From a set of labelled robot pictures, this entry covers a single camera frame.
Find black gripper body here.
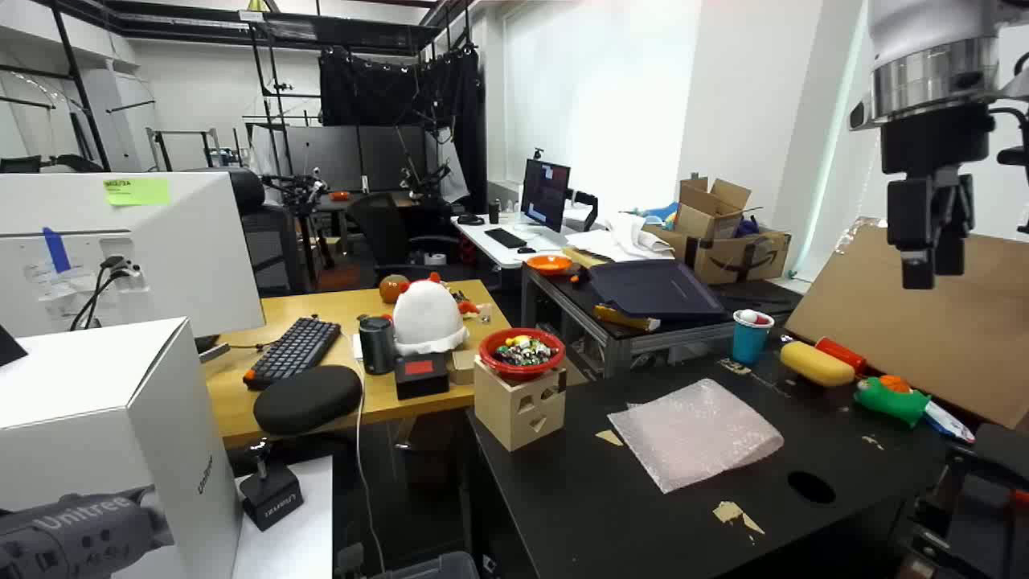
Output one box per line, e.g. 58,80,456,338
878,101,997,185

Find large cardboard sheet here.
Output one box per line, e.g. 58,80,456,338
785,217,1029,431

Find red toy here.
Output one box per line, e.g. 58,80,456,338
815,334,870,378

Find yellow toy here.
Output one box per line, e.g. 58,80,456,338
777,338,858,391

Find taped cardboard shipping box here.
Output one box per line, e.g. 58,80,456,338
687,227,795,286

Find green toy with orange cap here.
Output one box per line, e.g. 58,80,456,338
852,375,934,428

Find white and blue marker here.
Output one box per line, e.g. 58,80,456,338
922,399,978,448

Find blue cup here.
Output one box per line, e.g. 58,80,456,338
730,306,777,367

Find open cardboard box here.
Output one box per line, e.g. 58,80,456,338
673,174,757,247

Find dark blue storage tote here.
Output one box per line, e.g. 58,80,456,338
584,257,727,325

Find wooden brush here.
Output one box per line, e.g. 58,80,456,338
591,304,666,334

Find large yellow tape scrap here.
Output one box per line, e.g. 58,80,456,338
711,499,769,542

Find orange bowl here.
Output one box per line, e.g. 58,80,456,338
523,252,582,283

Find small black monitor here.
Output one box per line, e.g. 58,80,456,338
517,156,577,235

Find small black keyboard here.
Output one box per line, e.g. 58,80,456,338
483,227,538,257

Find red bowl with small items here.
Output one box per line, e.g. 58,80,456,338
475,325,571,385

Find white desk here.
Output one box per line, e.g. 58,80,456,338
451,207,648,275

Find wooden shape sorter box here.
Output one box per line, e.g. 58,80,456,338
471,356,573,453

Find small tan box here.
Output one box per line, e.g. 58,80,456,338
448,346,481,385

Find white and red helmet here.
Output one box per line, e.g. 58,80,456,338
390,271,473,361

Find black box with red label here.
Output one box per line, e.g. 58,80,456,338
394,351,455,401

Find orange ball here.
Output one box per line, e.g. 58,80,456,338
378,271,416,310

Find black curtain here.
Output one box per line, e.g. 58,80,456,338
320,43,488,213

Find wooden desk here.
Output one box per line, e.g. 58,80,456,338
202,276,514,448

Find black computer keyboard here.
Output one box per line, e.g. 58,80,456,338
240,312,343,394

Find black office chair with headrest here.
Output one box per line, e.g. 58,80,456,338
224,169,317,300

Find black joystick stand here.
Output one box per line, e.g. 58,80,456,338
235,439,306,534

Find white table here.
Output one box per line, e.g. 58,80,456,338
109,453,336,579

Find white computer monitor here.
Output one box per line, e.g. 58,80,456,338
0,172,267,342

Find green sticky note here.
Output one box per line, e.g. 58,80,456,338
102,174,174,213

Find large white box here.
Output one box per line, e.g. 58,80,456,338
0,315,240,579

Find white cable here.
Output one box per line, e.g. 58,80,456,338
351,399,390,575

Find black monitor cables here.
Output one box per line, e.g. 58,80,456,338
69,256,146,334

